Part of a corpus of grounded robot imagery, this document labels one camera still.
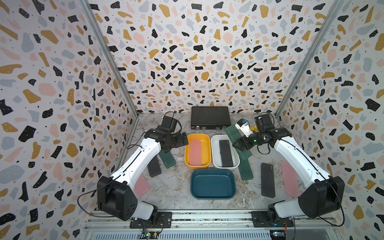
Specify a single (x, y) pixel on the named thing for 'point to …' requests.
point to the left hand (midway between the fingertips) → (181, 141)
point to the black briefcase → (210, 119)
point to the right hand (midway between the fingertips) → (238, 141)
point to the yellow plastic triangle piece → (254, 128)
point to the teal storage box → (213, 184)
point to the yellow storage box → (206, 150)
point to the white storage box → (215, 152)
